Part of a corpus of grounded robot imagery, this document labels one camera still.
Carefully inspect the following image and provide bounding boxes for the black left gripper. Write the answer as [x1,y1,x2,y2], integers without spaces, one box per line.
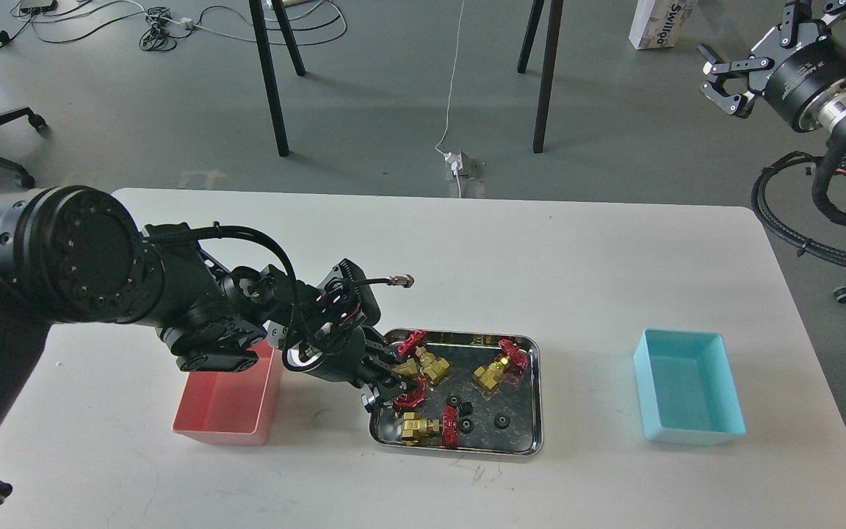
[283,328,425,412]

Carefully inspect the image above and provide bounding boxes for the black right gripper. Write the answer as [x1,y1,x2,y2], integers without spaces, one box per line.
[698,1,846,133]

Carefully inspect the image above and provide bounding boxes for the brass valve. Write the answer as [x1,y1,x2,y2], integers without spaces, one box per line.
[393,329,451,387]
[392,358,427,412]
[472,339,529,399]
[399,406,460,450]

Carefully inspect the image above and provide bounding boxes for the black gear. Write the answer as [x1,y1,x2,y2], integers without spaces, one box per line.
[493,413,510,430]
[458,417,474,434]
[446,395,474,417]

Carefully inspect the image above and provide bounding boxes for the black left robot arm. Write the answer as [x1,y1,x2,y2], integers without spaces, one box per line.
[0,185,421,505]

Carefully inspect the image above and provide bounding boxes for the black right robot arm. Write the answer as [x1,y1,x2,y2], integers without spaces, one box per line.
[698,1,846,267]

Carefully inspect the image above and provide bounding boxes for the brass valve bottom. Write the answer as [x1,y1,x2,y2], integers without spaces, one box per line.
[399,406,460,450]

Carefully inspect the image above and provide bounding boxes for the white cardboard box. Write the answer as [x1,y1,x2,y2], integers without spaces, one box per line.
[629,0,698,50]

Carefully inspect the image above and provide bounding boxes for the pink plastic box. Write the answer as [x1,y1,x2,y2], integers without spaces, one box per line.
[172,342,284,445]

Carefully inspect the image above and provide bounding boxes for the light blue plastic box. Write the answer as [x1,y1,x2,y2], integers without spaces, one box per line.
[632,328,748,446]

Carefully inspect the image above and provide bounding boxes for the shiny metal tray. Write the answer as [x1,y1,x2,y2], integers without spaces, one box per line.
[369,328,543,456]

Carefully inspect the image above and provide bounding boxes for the white power adapter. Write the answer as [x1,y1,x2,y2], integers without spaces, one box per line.
[443,151,479,180]

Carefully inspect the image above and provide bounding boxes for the black table leg right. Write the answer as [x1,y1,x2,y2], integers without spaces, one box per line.
[516,0,564,154]

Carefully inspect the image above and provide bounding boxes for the black table leg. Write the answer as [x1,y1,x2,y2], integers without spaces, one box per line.
[516,0,564,154]
[248,0,306,157]

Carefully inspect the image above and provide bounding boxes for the black table leg left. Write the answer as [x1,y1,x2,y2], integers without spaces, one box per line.
[248,0,306,157]

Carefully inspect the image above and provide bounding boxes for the white floor cable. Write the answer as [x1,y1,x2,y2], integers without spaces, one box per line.
[434,0,466,199]

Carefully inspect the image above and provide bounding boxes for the tangled floor cables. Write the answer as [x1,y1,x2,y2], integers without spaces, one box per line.
[8,0,347,54]

